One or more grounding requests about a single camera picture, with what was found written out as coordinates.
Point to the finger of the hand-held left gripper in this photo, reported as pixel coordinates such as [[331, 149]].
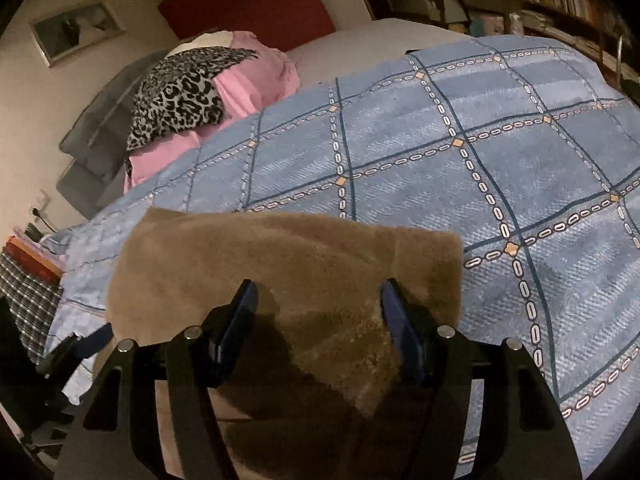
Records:
[[95, 339]]

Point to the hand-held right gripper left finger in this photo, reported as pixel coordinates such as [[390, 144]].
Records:
[[235, 330]]

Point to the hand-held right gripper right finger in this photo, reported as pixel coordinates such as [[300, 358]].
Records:
[[402, 330]]

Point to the tan fleece pants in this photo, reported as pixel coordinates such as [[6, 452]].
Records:
[[280, 270]]

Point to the grey plaid cloth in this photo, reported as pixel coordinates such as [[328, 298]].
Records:
[[22, 287]]

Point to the red book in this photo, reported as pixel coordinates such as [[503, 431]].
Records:
[[32, 257]]

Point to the blue checked blanket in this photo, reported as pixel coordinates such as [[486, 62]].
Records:
[[450, 170]]

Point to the grey pillow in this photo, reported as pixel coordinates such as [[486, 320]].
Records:
[[92, 155]]

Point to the leopard print cloth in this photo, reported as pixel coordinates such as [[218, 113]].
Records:
[[180, 95]]

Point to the leopard print pink cushion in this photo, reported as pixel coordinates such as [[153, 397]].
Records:
[[250, 75]]

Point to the grey bed sheet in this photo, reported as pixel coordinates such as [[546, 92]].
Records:
[[360, 45]]

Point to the white pillow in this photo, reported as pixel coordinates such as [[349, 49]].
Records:
[[207, 40]]

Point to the bookshelf with books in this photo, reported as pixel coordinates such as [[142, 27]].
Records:
[[565, 5]]

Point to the wall socket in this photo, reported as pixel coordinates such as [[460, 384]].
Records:
[[41, 205]]

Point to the framed wall picture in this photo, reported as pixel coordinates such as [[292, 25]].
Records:
[[75, 30]]

